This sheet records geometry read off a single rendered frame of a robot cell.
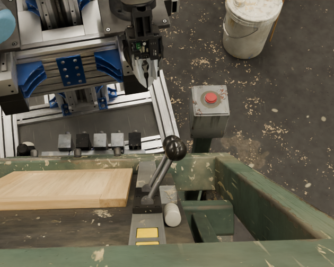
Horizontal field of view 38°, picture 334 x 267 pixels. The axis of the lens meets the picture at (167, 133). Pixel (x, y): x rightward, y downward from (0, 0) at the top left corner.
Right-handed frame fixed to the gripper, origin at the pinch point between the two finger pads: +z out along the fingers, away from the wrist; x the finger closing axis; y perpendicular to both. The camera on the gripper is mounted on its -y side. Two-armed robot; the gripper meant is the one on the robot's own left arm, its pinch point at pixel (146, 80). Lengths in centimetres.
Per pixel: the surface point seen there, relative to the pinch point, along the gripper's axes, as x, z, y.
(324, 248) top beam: 6, -23, 74
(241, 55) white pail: 70, 73, -145
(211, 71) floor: 51, 78, -142
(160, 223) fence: -4.5, -1.2, 46.9
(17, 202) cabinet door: -31.8, 14.7, 18.0
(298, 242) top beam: 5, -22, 72
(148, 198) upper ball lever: -5.2, 2.0, 37.7
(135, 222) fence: -8.1, -0.9, 45.5
